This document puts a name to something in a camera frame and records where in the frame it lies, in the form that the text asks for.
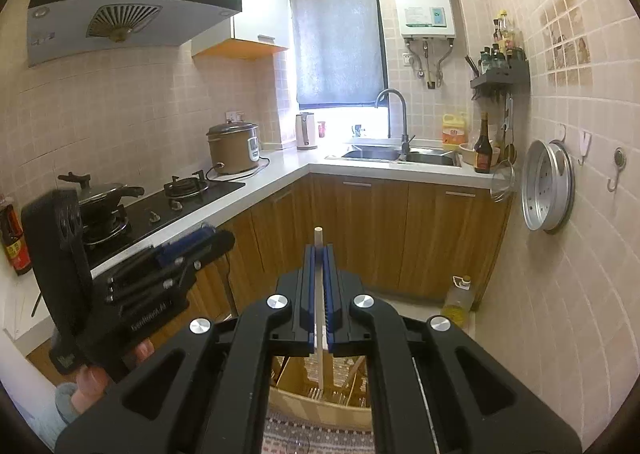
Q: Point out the grey range hood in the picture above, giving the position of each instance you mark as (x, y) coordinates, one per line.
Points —
(130, 19)

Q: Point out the grey window blind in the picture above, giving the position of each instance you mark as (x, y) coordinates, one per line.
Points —
(337, 39)

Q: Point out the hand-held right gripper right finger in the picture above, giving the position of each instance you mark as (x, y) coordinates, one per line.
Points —
(327, 284)

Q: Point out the hanging metal utensils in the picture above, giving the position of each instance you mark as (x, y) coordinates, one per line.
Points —
(509, 129)

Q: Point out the white wall hook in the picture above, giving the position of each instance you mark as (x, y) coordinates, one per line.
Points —
(561, 133)
(584, 146)

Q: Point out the dark wall spice rack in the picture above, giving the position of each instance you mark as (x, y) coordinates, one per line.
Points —
(505, 76)

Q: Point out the wall socket with plug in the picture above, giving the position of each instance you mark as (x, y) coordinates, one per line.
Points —
(235, 116)

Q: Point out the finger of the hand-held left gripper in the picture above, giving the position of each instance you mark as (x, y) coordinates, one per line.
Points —
(192, 238)
(215, 249)

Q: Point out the person's left hand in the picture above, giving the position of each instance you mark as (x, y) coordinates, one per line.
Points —
(92, 381)

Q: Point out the yellow oil jug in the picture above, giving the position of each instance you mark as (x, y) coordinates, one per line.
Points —
(454, 134)

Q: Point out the dark soy sauce bottle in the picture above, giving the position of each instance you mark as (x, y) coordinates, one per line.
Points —
(482, 156)

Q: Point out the white electric kettle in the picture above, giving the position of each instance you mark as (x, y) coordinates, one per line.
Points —
(306, 131)

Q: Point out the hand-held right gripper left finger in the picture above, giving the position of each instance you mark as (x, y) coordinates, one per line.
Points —
(312, 284)

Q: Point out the small red container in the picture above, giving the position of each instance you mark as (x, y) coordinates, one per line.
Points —
(321, 130)

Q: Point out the red label sauce bottle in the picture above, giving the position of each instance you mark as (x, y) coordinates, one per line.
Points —
(14, 239)

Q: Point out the metal suction hook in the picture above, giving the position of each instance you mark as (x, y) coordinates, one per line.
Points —
(619, 158)

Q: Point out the person's left forearm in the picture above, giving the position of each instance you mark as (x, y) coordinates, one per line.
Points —
(62, 409)

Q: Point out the row of condiment bottles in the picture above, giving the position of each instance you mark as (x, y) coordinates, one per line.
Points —
(502, 54)

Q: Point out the metal strainer ladle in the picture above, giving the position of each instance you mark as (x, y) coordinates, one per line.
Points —
(502, 181)

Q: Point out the clear oil bottle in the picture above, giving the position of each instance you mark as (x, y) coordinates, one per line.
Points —
(457, 306)

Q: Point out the round metal steamer tray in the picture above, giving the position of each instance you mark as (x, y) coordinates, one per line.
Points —
(545, 186)

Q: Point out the beige plastic utensil basket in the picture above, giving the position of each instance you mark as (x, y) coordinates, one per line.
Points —
(320, 411)

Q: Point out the brown rice cooker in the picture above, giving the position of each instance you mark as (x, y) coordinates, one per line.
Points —
(230, 149)

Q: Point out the white wall outlet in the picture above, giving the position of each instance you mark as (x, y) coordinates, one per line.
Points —
(407, 59)

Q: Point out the black gas stove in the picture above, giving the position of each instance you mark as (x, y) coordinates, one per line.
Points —
(150, 214)

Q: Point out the beige bowl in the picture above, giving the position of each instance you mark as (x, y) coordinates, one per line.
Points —
(466, 154)

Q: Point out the stainless steel sink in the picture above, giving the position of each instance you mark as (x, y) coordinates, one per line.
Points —
(380, 154)

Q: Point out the black wok with lid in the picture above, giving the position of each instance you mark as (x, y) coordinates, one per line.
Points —
(105, 196)

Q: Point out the metal kitchen faucet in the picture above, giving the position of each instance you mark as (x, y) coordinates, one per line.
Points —
(404, 129)

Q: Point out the small dark windowsill item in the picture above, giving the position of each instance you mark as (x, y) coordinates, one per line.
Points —
(357, 130)

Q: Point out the pale wooden chopstick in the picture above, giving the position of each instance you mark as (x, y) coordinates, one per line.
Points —
(318, 284)

